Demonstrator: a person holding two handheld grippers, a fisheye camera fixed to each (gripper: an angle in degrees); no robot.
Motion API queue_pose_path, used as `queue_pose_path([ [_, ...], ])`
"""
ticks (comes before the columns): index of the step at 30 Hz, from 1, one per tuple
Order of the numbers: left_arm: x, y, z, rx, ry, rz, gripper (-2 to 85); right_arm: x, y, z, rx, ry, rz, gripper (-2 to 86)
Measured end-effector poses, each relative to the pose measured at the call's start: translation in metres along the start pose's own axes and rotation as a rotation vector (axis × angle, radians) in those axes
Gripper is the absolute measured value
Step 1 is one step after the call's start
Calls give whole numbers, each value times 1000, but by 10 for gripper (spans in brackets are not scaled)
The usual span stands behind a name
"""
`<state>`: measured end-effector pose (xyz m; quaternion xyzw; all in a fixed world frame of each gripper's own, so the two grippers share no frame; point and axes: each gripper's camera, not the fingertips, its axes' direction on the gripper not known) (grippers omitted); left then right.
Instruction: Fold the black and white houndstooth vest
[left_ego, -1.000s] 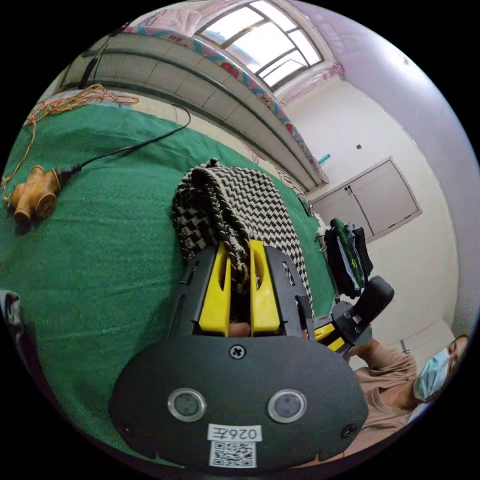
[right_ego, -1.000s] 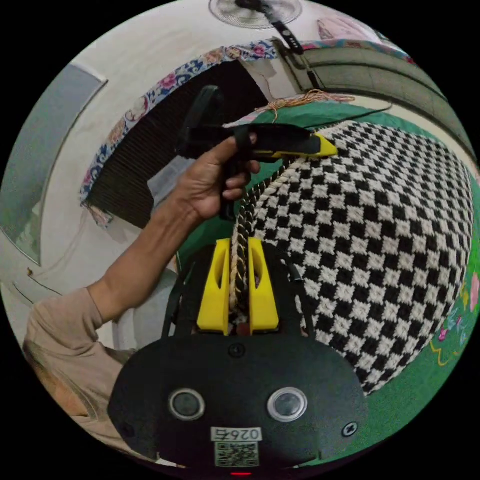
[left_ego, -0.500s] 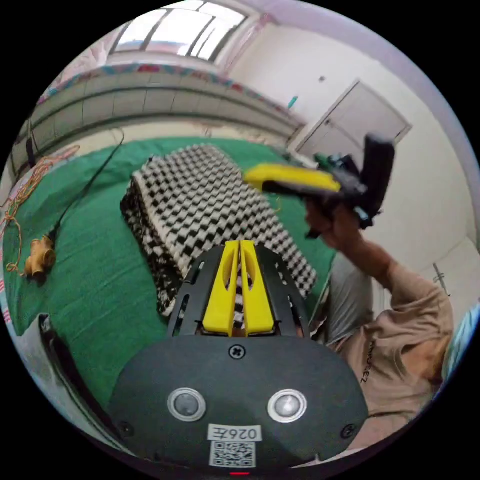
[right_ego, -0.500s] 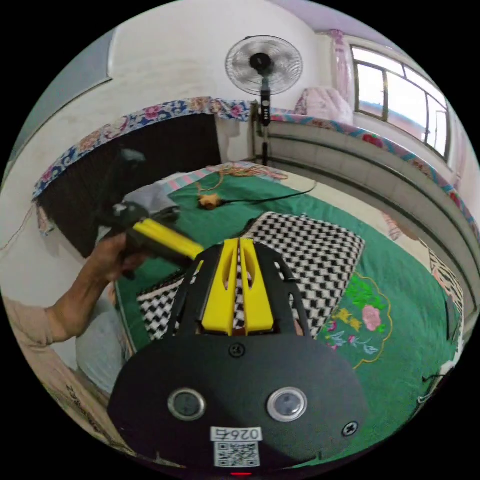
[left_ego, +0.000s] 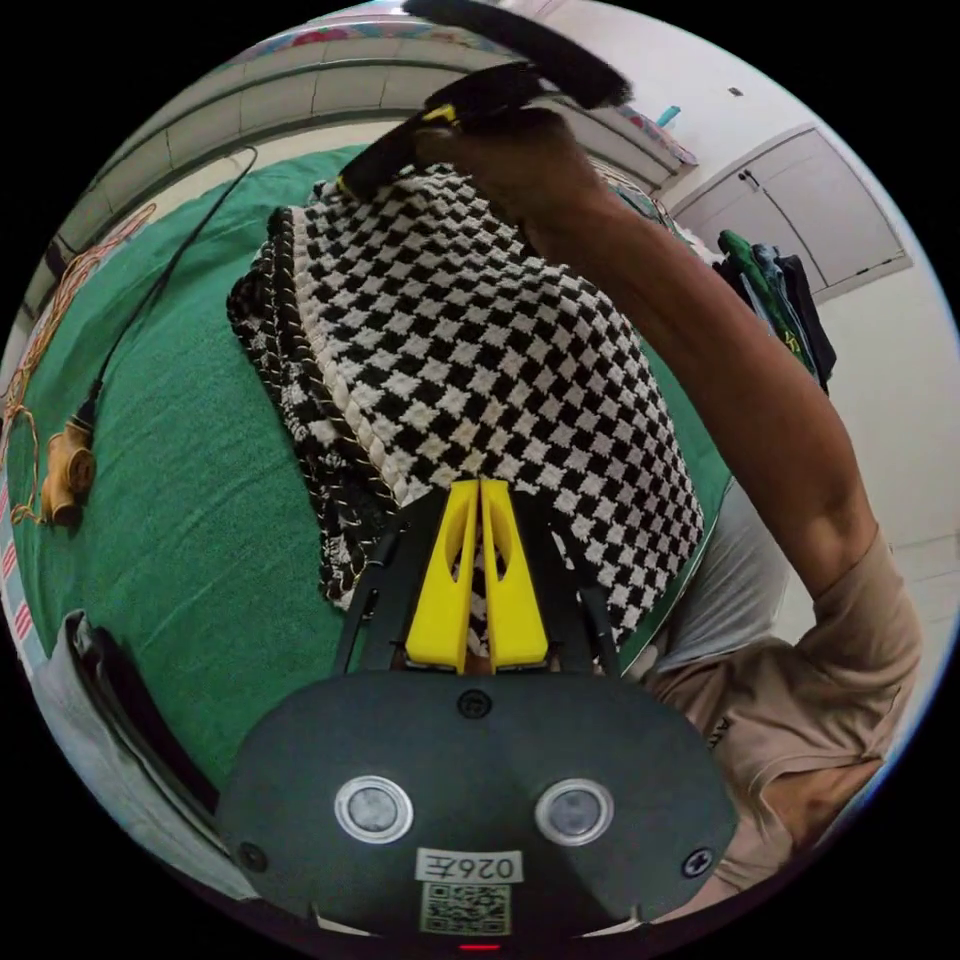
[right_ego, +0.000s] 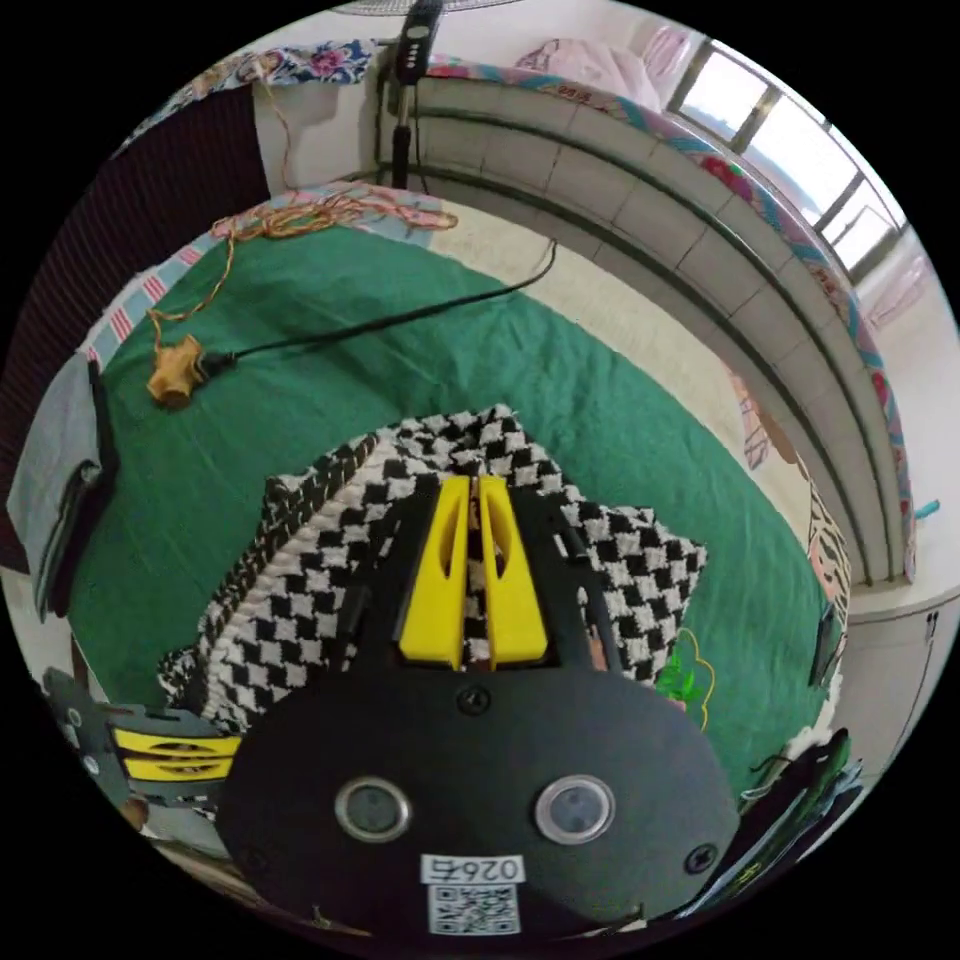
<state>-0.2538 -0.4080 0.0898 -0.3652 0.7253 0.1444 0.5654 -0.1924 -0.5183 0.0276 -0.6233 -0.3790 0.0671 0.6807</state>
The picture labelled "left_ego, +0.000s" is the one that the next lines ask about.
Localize black and white houndstooth vest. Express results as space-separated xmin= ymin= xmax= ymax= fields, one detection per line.
xmin=227 ymin=166 xmax=706 ymax=655

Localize grey shelf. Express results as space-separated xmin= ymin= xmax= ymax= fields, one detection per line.
xmin=44 ymin=29 xmax=700 ymax=253

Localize person's body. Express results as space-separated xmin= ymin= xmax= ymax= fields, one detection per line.
xmin=641 ymin=524 xmax=925 ymax=905

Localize black cable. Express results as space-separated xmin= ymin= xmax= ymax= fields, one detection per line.
xmin=73 ymin=145 xmax=259 ymax=444

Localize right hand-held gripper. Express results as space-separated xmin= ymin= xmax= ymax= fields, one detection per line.
xmin=336 ymin=62 xmax=558 ymax=201

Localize pile of clothes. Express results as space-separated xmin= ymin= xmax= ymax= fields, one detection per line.
xmin=710 ymin=228 xmax=838 ymax=395

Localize orange braided cord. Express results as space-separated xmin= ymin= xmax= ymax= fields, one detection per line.
xmin=0 ymin=202 xmax=159 ymax=528

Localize person's right hand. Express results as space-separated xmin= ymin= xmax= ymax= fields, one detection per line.
xmin=414 ymin=107 xmax=625 ymax=260

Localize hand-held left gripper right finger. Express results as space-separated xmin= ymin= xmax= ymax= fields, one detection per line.
xmin=479 ymin=478 xmax=550 ymax=669

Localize bed with green sheet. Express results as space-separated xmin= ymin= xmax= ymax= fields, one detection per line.
xmin=5 ymin=143 xmax=735 ymax=789

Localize person's right forearm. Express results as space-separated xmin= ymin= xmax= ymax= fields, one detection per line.
xmin=524 ymin=196 xmax=880 ymax=603

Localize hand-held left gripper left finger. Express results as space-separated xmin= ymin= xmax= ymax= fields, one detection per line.
xmin=404 ymin=479 xmax=481 ymax=670

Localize white cupboard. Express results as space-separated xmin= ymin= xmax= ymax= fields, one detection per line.
xmin=672 ymin=123 xmax=916 ymax=305

